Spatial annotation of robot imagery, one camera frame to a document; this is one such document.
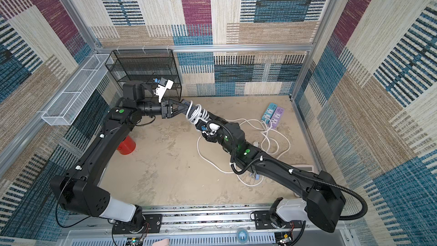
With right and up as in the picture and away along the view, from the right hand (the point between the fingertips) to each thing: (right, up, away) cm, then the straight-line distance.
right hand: (209, 117), depth 74 cm
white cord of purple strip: (+7, -27, +13) cm, 31 cm away
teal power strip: (+35, +2, +34) cm, 49 cm away
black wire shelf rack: (-44, +31, +30) cm, 62 cm away
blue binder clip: (+23, -29, +10) cm, 38 cm away
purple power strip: (+39, -1, +32) cm, 51 cm away
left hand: (-9, +4, -6) cm, 11 cm away
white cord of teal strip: (+44, -15, +24) cm, 52 cm away
